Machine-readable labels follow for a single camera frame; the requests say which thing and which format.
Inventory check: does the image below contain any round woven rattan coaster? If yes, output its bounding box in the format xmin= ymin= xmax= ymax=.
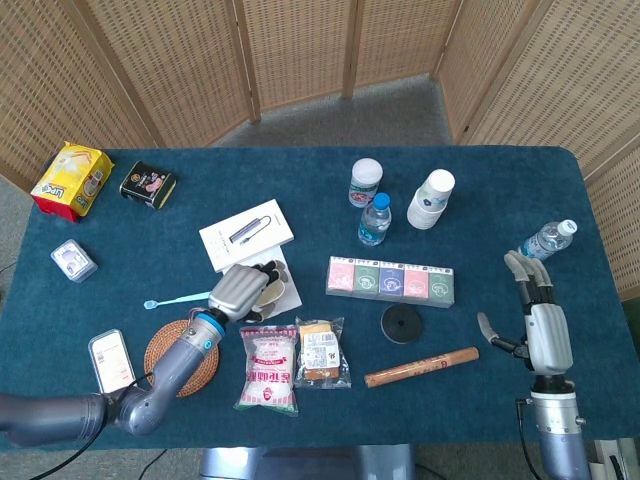
xmin=143 ymin=321 xmax=221 ymax=399

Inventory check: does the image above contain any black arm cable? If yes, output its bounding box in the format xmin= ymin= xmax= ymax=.
xmin=514 ymin=397 xmax=546 ymax=480
xmin=44 ymin=372 xmax=151 ymax=480

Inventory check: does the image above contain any dark green tin can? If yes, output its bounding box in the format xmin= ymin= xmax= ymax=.
xmin=118 ymin=160 xmax=178 ymax=210

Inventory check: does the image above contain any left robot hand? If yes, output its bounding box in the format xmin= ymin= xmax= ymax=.
xmin=207 ymin=259 xmax=290 ymax=324

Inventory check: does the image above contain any black round puck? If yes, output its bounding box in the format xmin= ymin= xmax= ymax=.
xmin=379 ymin=304 xmax=425 ymax=345

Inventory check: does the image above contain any clear bag of sugar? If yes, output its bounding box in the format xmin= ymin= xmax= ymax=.
xmin=233 ymin=324 xmax=301 ymax=417

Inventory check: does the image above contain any blue-capped water bottle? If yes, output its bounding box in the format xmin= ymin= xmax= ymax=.
xmin=357 ymin=192 xmax=393 ymax=248

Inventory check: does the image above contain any wooden rattan folding screen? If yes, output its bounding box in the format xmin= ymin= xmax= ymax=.
xmin=0 ymin=0 xmax=640 ymax=301

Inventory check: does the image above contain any wooden rolling pin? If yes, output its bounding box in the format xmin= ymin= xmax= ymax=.
xmin=363 ymin=346 xmax=480 ymax=390

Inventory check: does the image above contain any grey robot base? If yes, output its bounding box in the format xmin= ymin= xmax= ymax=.
xmin=198 ymin=443 xmax=417 ymax=480

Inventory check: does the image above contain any small clear plastic case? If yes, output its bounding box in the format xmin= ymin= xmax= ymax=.
xmin=49 ymin=238 xmax=99 ymax=284

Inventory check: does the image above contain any white-capped water bottle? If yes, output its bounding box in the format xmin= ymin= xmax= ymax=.
xmin=518 ymin=218 xmax=579 ymax=261

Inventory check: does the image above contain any yellow snack package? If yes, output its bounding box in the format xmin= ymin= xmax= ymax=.
xmin=29 ymin=140 xmax=115 ymax=224

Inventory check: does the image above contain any stack of floral paper cups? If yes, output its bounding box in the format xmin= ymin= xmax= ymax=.
xmin=406 ymin=168 xmax=456 ymax=231

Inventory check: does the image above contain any white usb hub box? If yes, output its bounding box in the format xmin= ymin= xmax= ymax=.
xmin=198 ymin=198 xmax=295 ymax=274

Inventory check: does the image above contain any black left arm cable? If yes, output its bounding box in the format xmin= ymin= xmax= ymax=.
xmin=44 ymin=372 xmax=151 ymax=480

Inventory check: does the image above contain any white-lidded porridge can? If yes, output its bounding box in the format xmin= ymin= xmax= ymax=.
xmin=348 ymin=157 xmax=385 ymax=209

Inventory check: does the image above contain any white equipment part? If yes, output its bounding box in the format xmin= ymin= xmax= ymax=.
xmin=587 ymin=437 xmax=640 ymax=480

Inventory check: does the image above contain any white floral paper cup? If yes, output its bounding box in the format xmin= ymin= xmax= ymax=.
xmin=249 ymin=272 xmax=290 ymax=321

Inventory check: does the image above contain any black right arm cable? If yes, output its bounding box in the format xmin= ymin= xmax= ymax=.
xmin=514 ymin=397 xmax=546 ymax=480

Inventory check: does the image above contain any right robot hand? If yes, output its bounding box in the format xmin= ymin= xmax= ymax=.
xmin=476 ymin=249 xmax=576 ymax=379

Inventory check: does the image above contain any light blue toothbrush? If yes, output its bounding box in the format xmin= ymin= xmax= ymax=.
xmin=143 ymin=291 xmax=212 ymax=311

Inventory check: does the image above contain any multicolour pocket tissue multipack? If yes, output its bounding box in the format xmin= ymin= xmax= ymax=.
xmin=325 ymin=255 xmax=456 ymax=308

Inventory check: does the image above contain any plastic-wrapped cake slice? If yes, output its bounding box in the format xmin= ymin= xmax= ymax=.
xmin=293 ymin=317 xmax=352 ymax=390

